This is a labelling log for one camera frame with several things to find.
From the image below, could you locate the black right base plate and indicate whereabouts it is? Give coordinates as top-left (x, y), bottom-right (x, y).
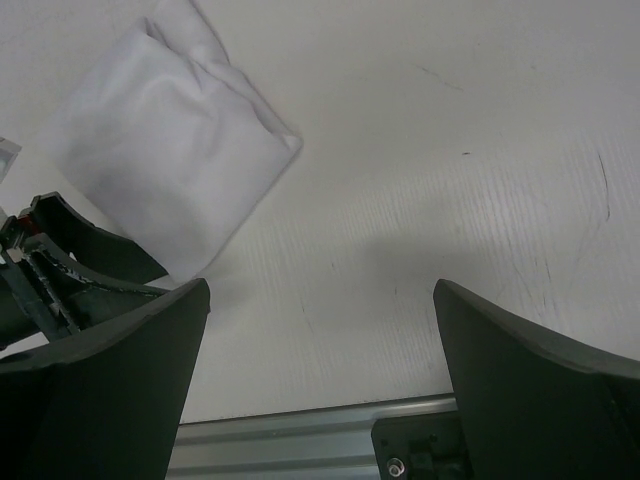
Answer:
top-left (371, 412), bottom-right (474, 480)

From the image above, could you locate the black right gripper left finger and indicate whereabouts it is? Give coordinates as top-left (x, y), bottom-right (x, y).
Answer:
top-left (1, 279), bottom-right (210, 479)

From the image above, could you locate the aluminium mounting rail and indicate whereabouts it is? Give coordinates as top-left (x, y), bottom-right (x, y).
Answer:
top-left (166, 395), bottom-right (456, 479)

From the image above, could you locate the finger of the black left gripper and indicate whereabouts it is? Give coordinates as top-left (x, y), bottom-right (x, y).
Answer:
top-left (24, 234), bottom-right (168, 330)
top-left (30, 192), bottom-right (167, 284)

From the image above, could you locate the white t shirt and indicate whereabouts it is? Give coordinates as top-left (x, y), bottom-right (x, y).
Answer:
top-left (37, 1), bottom-right (302, 282)

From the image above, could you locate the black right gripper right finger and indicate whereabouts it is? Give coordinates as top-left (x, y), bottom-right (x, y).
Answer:
top-left (433, 279), bottom-right (639, 479)

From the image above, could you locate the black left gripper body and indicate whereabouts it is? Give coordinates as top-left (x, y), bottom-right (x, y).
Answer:
top-left (1, 199), bottom-right (65, 350)

